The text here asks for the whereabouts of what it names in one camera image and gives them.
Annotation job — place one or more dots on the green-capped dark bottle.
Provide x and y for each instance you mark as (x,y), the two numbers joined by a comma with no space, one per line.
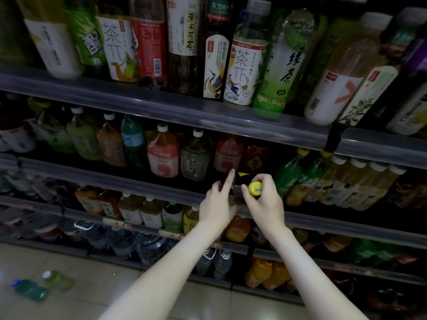
(172,218)

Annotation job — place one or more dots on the person's left forearm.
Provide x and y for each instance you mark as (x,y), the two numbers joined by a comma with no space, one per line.
(160,283)

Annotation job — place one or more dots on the person's right forearm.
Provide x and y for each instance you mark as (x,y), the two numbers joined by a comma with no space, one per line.
(313,283)

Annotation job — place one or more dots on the green soda bottle yellow cap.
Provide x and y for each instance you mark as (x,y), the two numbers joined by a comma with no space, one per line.
(288,176)
(307,183)

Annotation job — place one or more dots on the pack of orange soda bottles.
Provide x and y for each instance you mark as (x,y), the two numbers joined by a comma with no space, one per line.
(258,273)

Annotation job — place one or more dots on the person's left hand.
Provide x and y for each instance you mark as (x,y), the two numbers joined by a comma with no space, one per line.
(217,209)

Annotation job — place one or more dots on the person's right hand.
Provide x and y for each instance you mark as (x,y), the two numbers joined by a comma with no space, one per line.
(270,209)

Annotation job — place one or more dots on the pale green tea bottle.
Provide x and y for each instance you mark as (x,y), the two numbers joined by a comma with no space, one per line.
(53,136)

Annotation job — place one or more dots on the blue-capped green bottle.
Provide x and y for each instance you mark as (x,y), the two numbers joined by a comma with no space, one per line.
(31,291)

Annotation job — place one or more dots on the green drink bottle white cap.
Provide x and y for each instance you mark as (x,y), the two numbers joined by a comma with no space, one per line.
(60,281)

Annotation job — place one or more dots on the dark tea bottle yellow label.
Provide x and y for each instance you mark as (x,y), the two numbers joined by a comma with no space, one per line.
(255,188)

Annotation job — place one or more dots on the row of tea juice bottles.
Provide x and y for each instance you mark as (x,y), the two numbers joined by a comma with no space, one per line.
(163,156)

